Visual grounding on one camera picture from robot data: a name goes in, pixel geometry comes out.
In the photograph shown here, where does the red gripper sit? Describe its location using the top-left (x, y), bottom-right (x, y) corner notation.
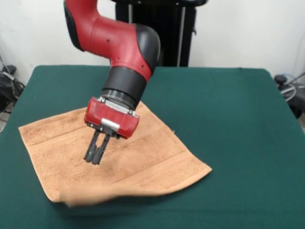
top-left (83, 97), bottom-right (140, 166)

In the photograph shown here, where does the tan terry towel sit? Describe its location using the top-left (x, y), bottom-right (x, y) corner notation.
top-left (18, 102), bottom-right (213, 208)

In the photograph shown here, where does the black chair base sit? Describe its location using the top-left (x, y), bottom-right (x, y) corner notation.
top-left (0, 64), bottom-right (26, 114)

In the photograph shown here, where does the dark green table cloth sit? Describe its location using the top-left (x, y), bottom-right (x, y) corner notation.
top-left (0, 64), bottom-right (305, 229)

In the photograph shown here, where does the grey chair base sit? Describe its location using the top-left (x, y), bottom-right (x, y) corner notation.
top-left (274, 73), bottom-right (305, 119)

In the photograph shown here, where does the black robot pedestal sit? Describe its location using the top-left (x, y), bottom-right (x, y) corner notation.
top-left (113, 0), bottom-right (208, 67)

